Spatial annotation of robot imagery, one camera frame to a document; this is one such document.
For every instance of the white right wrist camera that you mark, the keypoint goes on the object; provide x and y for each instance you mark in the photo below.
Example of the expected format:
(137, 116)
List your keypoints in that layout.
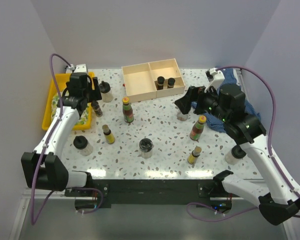
(215, 78)

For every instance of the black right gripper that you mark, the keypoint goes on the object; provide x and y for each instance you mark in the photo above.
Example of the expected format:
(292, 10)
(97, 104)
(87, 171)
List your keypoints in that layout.
(184, 102)

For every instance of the yellow plastic tray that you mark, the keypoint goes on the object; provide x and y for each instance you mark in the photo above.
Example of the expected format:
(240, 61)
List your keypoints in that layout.
(61, 80)

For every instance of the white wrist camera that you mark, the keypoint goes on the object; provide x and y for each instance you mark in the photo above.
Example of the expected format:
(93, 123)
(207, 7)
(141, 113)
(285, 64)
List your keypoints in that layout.
(79, 68)
(215, 78)

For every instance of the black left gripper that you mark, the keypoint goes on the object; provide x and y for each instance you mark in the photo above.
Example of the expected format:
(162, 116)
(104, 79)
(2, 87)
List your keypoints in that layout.
(95, 95)

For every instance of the small yellow oil bottle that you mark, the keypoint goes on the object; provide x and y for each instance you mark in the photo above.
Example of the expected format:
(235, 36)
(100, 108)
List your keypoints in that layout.
(109, 137)
(192, 158)

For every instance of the glass shaker jar white powder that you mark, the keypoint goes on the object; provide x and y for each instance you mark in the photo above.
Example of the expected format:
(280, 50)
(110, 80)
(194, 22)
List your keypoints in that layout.
(106, 91)

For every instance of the beige wooden divided box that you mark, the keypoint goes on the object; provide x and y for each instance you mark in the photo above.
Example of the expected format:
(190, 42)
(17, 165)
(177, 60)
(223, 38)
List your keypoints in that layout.
(141, 80)

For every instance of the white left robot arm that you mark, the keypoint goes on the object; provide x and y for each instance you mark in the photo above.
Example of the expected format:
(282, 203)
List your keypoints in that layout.
(43, 168)

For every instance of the blue checked shirt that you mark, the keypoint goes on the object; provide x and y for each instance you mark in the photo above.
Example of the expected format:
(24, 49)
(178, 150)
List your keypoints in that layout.
(232, 101)

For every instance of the glass shaker jar brown residue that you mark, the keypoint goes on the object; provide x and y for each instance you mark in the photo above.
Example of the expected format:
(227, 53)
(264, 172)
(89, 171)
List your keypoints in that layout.
(182, 116)

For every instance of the open glass jar black rim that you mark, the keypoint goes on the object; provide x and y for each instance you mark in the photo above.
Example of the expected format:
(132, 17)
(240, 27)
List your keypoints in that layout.
(146, 148)

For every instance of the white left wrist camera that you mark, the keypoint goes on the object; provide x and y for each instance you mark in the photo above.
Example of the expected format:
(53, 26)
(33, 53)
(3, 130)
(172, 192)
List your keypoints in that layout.
(79, 68)

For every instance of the spice jar black lid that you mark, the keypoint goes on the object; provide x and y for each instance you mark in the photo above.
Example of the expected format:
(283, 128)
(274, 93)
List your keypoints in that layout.
(171, 83)
(160, 83)

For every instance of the lemon print cloth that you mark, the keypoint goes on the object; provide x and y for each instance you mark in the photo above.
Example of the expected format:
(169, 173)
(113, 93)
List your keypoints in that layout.
(83, 119)

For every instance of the shaker jar front right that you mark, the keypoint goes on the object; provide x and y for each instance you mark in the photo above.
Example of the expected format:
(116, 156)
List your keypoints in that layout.
(235, 155)

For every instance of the shaker jar front left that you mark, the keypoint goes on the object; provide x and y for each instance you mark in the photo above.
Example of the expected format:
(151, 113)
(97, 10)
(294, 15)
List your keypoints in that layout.
(81, 143)

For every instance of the sauce bottle green label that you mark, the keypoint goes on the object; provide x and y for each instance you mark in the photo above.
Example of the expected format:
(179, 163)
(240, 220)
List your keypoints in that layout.
(198, 128)
(127, 110)

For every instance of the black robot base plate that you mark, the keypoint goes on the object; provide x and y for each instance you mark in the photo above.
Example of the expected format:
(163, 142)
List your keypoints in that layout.
(162, 192)

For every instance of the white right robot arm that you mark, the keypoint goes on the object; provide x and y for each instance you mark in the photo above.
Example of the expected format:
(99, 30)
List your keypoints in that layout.
(278, 201)

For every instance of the small dark spice jar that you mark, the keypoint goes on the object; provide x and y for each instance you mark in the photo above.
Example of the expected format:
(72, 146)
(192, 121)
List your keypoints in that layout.
(96, 108)

